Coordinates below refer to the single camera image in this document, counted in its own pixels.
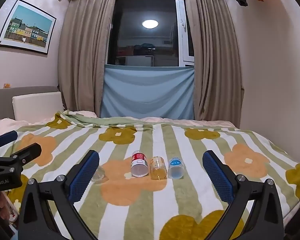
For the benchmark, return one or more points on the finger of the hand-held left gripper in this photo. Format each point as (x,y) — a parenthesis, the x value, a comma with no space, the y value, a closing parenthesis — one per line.
(30,151)
(6,137)

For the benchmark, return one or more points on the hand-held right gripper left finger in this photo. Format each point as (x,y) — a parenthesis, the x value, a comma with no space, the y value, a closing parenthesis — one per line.
(83,177)

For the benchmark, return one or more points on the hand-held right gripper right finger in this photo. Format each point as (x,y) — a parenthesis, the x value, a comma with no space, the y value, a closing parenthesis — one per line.
(218,177)

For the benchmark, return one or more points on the person's left hand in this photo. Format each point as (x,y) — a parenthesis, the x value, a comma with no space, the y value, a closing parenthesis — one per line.
(3,205)

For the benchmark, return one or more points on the clear plastic bottle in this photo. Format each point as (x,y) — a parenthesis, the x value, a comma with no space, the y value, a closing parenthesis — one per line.
(99,174)

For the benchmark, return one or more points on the grey headboard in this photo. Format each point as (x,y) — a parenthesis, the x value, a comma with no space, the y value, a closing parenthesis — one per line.
(0,102)

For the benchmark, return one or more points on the blue label plastic bottle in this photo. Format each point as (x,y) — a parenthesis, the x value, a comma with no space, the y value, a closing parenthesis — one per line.
(176,168)

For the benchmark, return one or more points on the white pillow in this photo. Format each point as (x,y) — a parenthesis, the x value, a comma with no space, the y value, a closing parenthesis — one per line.
(37,106)

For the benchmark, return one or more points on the small orange object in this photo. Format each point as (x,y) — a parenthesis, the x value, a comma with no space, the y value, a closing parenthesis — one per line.
(7,85)

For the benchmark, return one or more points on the red label plastic bottle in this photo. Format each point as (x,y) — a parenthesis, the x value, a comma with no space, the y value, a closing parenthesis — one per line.
(139,165)

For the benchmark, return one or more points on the floral striped blanket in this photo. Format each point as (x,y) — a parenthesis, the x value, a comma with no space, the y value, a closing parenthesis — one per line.
(165,200)

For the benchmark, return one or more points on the light blue cloth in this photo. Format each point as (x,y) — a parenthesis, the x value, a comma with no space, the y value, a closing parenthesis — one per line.
(147,92)

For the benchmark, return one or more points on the framed houses picture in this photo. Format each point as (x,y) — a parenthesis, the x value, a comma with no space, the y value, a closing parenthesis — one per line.
(27,27)

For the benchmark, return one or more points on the beige curtain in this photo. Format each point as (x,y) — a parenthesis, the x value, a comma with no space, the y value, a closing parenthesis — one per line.
(87,55)
(215,60)

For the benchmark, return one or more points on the window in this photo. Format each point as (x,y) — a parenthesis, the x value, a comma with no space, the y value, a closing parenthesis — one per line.
(145,42)

